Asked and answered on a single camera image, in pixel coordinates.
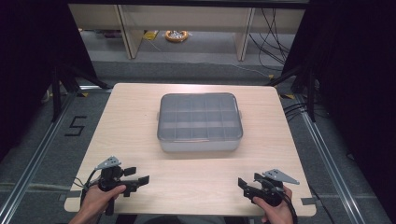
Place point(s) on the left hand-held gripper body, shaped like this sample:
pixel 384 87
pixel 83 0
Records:
pixel 109 179

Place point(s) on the metal floor rail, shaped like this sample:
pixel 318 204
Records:
pixel 28 174
pixel 334 174

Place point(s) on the person's right hand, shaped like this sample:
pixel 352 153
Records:
pixel 277 213

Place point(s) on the dark curtain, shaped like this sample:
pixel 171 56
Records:
pixel 358 77
pixel 28 62

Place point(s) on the beige table frame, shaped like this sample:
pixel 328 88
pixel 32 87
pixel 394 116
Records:
pixel 186 21

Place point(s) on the grey tape strip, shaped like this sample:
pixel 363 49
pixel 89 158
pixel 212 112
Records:
pixel 308 201
pixel 70 195

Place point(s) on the yellow packet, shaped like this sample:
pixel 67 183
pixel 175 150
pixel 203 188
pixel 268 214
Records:
pixel 151 35

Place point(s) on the white compartment storage box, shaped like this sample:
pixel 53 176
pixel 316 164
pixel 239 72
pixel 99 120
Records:
pixel 199 145

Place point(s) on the person's left hand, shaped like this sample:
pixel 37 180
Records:
pixel 96 199

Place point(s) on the grey plastic compartment box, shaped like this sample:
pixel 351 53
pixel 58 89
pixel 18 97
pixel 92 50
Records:
pixel 199 115

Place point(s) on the black metal stand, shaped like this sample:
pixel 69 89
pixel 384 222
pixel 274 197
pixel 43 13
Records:
pixel 57 93
pixel 310 93

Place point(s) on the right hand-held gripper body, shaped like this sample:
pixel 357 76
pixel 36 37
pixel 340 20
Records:
pixel 268 191

